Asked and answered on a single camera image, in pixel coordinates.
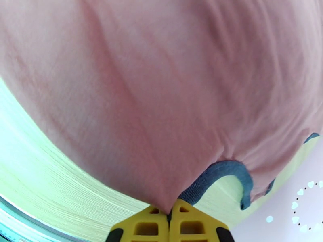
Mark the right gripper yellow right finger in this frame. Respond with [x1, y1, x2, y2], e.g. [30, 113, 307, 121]
[168, 198, 237, 242]

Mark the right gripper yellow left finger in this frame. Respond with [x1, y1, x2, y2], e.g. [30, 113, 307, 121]
[105, 205, 170, 242]

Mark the red tank top grey trim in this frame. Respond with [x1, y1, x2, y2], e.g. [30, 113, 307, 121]
[0, 0, 323, 215]

